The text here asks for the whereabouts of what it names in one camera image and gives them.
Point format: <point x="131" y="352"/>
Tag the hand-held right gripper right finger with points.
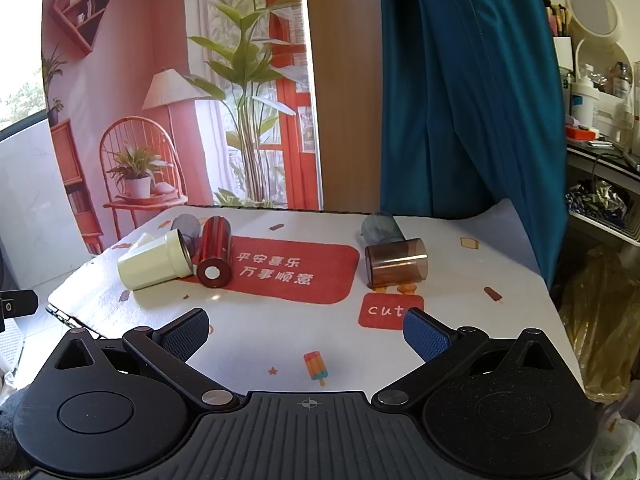
<point x="426" y="336"/>

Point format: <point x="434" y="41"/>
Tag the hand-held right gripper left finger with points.
<point x="186" y="336"/>

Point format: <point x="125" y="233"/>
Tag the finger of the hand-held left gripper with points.
<point x="19" y="304"/>

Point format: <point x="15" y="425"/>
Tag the brown translucent cup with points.
<point x="395" y="262"/>

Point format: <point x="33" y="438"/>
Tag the cream cup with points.
<point x="150" y="262"/>

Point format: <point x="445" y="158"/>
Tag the red translucent cup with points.
<point x="215" y="255"/>

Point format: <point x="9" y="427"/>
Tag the grey translucent cup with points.
<point x="187" y="222"/>

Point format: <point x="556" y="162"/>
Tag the blue-grey translucent cup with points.
<point x="382" y="227"/>

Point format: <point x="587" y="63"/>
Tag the printed white table mat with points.
<point x="300" y="325"/>

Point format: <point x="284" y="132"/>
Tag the grey fuzzy cloth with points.
<point x="12" y="420"/>

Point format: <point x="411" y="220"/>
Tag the yellow plastic bag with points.
<point x="602" y="320"/>

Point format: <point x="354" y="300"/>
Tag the blue patterned foil bag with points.
<point x="597" y="202"/>

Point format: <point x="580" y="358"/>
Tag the white plastic bag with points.
<point x="617" y="442"/>

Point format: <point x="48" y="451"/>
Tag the teal curtain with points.
<point x="465" y="110"/>

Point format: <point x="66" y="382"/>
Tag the window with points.
<point x="20" y="60"/>

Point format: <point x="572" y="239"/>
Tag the white side shelf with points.
<point x="607" y="160"/>

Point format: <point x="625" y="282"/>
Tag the orange box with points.
<point x="581" y="133"/>

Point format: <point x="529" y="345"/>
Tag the wooden panel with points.
<point x="345" y="85"/>

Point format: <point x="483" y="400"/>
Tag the white jar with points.
<point x="585" y="102"/>

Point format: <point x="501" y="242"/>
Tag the clear glass bottle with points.
<point x="621" y="80"/>

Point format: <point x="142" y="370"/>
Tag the brush holder with brushes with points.
<point x="560" y="15"/>

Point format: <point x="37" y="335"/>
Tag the round white mirror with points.
<point x="594" y="7"/>

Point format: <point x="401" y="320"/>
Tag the wall poster of pink room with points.
<point x="150" y="85"/>

